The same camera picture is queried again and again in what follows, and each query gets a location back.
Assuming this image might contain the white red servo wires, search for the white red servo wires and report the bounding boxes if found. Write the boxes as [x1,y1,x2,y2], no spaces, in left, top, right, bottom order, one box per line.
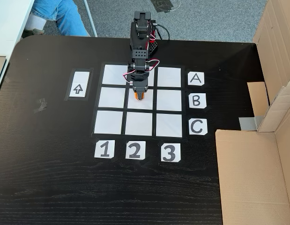
[122,60,161,85]

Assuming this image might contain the clear tape scraps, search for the clear tape scraps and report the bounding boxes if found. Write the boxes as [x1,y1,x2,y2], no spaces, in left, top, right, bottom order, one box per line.
[33,98,48,113]

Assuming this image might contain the paper sheet number 3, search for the paper sheet number 3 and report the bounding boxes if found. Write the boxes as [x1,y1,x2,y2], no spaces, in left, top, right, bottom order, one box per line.
[161,143,182,162]

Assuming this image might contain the paper sheet letter B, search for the paper sheet letter B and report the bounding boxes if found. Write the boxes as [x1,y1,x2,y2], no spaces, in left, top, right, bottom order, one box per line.
[189,93,208,108]

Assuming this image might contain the paper sheet letter C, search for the paper sheet letter C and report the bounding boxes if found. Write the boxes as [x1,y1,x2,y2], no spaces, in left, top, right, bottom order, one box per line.
[189,119,208,135]

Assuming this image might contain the brown cardboard panel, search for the brown cardboard panel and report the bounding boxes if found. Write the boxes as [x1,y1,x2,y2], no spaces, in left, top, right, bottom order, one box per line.
[247,0,290,132]
[215,75,290,225]

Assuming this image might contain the white paper arrow sheet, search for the white paper arrow sheet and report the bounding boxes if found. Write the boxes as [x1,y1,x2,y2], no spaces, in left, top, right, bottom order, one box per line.
[68,71,90,98]

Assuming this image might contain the paper sheet number 2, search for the paper sheet number 2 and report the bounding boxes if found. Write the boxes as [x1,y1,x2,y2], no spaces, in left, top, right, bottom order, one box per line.
[125,141,147,160]

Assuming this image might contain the black power cable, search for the black power cable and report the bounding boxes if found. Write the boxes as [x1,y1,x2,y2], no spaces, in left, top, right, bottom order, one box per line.
[156,23,171,41]

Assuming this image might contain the white paper grid square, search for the white paper grid square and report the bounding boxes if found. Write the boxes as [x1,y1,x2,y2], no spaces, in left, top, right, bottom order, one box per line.
[156,89,182,112]
[94,110,124,135]
[156,113,183,138]
[147,67,155,86]
[125,112,153,136]
[156,67,182,88]
[98,87,126,109]
[127,88,154,110]
[102,64,129,85]

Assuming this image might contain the paper sheet letter A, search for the paper sheet letter A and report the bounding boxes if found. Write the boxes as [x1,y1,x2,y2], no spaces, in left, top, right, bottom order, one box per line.
[188,72,205,86]

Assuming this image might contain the paper sheet number 1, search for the paper sheet number 1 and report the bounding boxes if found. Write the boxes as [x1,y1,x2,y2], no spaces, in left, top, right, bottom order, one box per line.
[94,140,115,159]

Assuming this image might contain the person's leg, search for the person's leg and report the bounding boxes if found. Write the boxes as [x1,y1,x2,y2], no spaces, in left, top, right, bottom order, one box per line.
[21,0,89,38]

